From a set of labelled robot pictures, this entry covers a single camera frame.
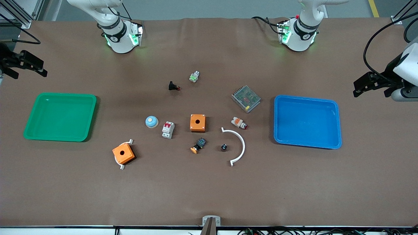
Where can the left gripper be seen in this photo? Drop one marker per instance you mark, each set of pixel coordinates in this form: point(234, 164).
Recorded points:
point(389, 70)

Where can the white red circuit breaker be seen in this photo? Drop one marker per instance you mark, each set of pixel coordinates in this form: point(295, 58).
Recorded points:
point(168, 130)

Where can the small black capacitor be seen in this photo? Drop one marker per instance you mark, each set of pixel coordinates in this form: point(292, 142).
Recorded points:
point(224, 148)

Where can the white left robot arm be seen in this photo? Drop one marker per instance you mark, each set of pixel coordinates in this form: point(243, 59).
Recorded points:
point(298, 44)

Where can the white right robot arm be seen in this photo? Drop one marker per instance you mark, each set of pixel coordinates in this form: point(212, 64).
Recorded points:
point(120, 44)

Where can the green plastic tray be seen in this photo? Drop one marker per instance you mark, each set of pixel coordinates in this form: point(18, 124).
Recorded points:
point(58, 117)

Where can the blue plastic tray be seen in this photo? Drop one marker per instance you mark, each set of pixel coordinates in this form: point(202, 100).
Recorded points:
point(307, 122)

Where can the grey base connector plate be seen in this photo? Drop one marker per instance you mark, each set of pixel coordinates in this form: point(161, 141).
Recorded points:
point(139, 32)
point(281, 31)

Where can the orange button box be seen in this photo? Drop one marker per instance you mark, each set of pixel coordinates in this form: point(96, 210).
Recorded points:
point(124, 155)
point(198, 125)

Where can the blue dome buzzer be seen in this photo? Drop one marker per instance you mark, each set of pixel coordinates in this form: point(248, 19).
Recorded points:
point(152, 122)

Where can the metal mesh power supply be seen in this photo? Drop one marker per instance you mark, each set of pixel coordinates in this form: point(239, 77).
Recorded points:
point(246, 98)

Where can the red cap white pushbutton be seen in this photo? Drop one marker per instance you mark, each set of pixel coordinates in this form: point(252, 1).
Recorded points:
point(238, 122)

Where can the white semicircular pipe clamp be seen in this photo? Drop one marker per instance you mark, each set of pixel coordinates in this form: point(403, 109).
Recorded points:
point(242, 143)

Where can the orange cap black pushbutton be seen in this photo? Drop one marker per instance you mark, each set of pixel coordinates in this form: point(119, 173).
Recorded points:
point(199, 144)

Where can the brown table mat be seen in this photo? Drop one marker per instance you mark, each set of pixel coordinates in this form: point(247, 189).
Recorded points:
point(209, 189)

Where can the aluminium frame profile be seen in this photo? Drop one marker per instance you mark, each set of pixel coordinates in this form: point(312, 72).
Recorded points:
point(396, 21)
point(27, 23)

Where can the white pipe clamp bracket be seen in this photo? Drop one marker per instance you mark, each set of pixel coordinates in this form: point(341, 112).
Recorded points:
point(122, 167)

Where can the black red indicator switch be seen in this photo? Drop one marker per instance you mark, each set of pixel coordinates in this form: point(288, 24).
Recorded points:
point(172, 86)

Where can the green silver pushbutton switch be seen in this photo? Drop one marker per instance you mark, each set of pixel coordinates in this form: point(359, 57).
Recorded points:
point(194, 77)

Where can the white table edge rail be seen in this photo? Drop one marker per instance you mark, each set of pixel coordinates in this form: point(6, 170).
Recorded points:
point(65, 231)

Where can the grey metal mount bracket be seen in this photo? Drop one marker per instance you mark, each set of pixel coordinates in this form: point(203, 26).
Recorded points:
point(205, 221)

